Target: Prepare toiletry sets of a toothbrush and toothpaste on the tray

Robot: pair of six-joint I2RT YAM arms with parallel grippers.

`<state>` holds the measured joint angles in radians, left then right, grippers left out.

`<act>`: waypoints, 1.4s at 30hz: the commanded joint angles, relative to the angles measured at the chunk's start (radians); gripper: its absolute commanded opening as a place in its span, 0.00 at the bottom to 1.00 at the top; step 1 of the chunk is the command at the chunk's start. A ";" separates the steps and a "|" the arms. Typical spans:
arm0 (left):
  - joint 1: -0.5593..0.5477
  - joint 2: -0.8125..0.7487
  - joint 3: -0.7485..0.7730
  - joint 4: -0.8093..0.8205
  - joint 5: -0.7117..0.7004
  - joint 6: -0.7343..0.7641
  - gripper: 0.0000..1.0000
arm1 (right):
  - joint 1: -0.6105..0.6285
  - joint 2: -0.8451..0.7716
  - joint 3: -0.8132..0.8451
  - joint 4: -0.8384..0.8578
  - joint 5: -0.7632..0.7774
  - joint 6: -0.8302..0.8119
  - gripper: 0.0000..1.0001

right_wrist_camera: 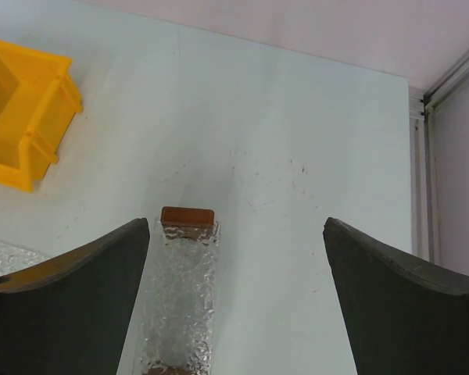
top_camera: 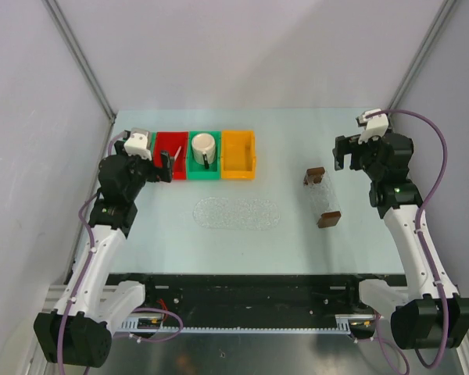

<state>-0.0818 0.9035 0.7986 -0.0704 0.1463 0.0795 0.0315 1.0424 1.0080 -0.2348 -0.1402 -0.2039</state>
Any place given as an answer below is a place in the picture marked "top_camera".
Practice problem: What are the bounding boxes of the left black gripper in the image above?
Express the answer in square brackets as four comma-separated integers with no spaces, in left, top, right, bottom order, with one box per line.
[114,141,173,201]

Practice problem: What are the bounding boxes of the clear holder with brown ends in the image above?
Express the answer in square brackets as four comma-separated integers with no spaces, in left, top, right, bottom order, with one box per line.
[303,166,342,229]

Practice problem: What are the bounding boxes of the cream enamel mug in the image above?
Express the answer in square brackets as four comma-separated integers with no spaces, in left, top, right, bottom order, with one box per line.
[191,133,217,170]

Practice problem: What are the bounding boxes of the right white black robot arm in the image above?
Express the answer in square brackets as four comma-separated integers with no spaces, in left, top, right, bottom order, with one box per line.
[333,133,469,349]

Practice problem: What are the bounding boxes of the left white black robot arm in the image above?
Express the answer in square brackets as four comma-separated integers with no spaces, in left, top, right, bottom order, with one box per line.
[34,152,174,373]

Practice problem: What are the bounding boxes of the white pink toothbrush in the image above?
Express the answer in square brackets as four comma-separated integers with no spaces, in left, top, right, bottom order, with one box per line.
[174,146,182,161]

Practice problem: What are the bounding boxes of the clear oval glass tray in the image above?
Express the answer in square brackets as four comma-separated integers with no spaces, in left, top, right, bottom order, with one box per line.
[193,197,281,231]

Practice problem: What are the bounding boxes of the green plastic bin middle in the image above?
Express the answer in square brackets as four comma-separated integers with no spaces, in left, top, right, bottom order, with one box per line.
[186,131,221,180]

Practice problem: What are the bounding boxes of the red plastic bin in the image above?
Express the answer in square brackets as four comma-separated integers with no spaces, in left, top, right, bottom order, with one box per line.
[153,131,188,180]

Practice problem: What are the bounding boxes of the yellow plastic bin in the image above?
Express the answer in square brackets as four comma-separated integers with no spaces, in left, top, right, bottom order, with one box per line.
[220,130,256,180]

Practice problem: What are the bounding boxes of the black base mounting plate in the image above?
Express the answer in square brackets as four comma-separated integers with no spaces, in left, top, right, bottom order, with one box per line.
[64,273,407,329]

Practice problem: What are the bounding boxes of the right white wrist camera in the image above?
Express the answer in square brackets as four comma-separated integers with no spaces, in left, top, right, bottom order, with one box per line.
[356,109,389,145]

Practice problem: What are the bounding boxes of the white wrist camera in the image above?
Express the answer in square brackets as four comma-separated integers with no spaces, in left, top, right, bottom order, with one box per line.
[356,109,389,145]
[124,128,152,161]

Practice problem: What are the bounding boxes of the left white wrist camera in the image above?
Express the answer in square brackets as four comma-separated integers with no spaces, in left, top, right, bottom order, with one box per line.
[124,128,152,161]

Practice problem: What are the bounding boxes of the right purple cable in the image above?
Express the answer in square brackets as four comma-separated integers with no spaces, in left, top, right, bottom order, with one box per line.
[369,109,450,375]

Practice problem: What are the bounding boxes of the purple cable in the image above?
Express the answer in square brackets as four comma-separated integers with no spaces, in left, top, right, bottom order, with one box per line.
[369,109,450,375]
[56,130,184,370]

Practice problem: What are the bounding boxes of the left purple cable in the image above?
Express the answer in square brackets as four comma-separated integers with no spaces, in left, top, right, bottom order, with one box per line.
[56,130,184,370]

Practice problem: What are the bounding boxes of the white slotted cable duct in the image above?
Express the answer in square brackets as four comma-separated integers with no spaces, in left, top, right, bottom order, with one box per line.
[116,314,375,335]

